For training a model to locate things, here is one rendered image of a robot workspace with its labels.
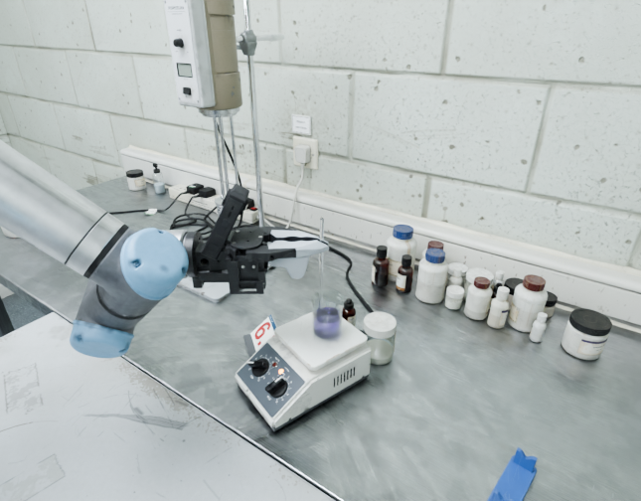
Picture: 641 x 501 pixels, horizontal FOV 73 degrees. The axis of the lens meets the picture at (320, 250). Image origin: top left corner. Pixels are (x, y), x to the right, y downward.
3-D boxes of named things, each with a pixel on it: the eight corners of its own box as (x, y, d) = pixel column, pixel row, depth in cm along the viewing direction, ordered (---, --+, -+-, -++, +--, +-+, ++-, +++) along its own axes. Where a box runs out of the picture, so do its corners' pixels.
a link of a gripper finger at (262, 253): (297, 249, 66) (240, 249, 66) (296, 239, 66) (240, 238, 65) (295, 263, 62) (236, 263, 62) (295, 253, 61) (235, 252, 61)
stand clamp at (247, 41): (211, 60, 88) (208, 30, 85) (174, 57, 93) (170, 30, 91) (287, 53, 106) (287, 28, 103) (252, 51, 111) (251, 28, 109)
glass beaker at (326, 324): (308, 327, 75) (307, 288, 72) (338, 322, 77) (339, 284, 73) (316, 350, 70) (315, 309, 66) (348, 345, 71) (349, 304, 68)
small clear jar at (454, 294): (456, 299, 97) (459, 283, 95) (464, 309, 94) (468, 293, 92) (440, 301, 97) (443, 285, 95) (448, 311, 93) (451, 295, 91)
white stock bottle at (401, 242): (403, 265, 111) (407, 220, 105) (418, 279, 105) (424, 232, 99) (379, 271, 108) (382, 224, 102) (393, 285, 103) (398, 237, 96)
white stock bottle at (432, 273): (433, 307, 95) (440, 262, 89) (409, 296, 99) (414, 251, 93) (448, 296, 99) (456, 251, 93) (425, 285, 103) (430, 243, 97)
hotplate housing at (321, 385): (273, 435, 66) (270, 398, 62) (234, 384, 75) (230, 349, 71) (380, 373, 77) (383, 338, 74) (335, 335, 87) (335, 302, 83)
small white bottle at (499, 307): (485, 326, 89) (494, 291, 85) (488, 317, 92) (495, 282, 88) (503, 331, 88) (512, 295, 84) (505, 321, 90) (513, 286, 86)
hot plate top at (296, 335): (312, 373, 66) (312, 369, 66) (271, 333, 75) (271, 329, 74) (370, 342, 73) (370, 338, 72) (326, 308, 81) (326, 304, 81)
